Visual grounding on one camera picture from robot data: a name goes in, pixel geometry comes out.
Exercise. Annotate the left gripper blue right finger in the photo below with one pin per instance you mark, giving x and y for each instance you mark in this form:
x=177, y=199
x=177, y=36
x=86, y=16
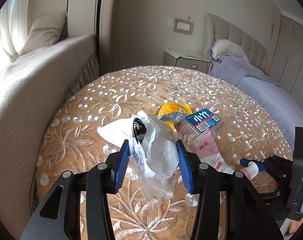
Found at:
x=202, y=179

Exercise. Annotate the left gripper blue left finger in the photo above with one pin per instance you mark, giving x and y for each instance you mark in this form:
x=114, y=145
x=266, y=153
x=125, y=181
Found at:
x=103, y=179

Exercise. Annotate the small pink white bottle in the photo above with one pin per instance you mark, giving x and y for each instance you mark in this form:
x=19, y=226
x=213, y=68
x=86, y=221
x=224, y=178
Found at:
x=250, y=170

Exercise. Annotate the white plastic bag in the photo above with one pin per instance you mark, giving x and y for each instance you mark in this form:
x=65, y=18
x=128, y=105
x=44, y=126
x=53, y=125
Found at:
x=153, y=154

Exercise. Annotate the blue labelled clear box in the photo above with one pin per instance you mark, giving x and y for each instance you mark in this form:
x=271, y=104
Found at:
x=198, y=123

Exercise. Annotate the yellow snack bag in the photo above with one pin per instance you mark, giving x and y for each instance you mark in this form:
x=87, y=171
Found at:
x=172, y=113

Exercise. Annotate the person's right hand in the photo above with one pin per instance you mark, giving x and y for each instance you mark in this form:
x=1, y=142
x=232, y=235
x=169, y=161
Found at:
x=294, y=225

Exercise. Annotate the pink white sachet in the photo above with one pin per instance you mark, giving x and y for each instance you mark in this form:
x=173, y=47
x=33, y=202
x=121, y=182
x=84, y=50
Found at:
x=205, y=147

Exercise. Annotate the floral embroidered tablecloth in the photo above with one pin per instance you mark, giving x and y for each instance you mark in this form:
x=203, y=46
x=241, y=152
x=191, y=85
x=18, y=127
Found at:
x=152, y=108

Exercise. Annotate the bed with lavender cover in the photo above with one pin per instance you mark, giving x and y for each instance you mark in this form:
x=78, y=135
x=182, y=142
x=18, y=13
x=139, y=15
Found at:
x=284, y=110

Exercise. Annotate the beige wardrobe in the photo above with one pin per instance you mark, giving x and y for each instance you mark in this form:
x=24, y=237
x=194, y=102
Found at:
x=287, y=62

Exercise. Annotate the beige window seat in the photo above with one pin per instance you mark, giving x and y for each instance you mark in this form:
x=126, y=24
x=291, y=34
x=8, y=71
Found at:
x=32, y=90

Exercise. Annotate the white bedside nightstand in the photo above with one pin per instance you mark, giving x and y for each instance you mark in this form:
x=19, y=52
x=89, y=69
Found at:
x=185, y=59

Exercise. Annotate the white pillow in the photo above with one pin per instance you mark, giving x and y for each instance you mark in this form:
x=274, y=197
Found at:
x=227, y=47

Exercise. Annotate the beige tufted headboard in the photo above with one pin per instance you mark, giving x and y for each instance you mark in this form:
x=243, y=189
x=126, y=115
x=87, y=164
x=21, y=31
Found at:
x=216, y=28

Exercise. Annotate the beige cushion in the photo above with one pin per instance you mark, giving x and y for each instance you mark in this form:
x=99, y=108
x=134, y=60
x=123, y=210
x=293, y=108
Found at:
x=45, y=31

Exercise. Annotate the white sheer curtain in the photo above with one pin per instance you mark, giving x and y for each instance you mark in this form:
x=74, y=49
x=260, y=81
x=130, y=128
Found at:
x=13, y=29

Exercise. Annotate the framed wall switch plate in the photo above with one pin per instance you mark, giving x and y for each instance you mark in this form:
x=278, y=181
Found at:
x=181, y=25

